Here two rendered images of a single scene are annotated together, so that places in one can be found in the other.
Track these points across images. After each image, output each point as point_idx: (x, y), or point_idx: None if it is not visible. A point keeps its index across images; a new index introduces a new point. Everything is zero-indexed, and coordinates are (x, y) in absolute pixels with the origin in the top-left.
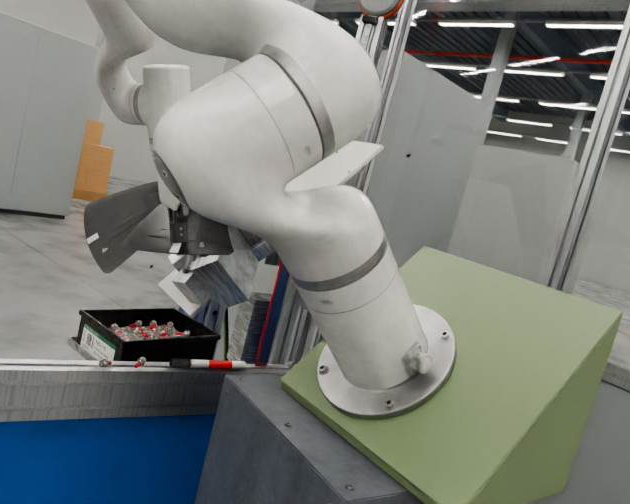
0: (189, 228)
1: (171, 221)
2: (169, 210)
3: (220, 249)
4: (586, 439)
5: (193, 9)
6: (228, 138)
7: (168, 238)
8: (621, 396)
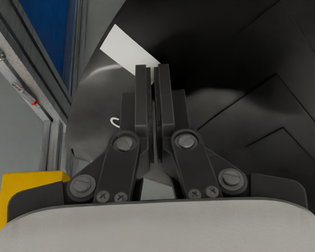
0: (217, 145)
1: (177, 134)
2: (181, 181)
3: (89, 144)
4: (13, 164)
5: None
6: None
7: (201, 64)
8: None
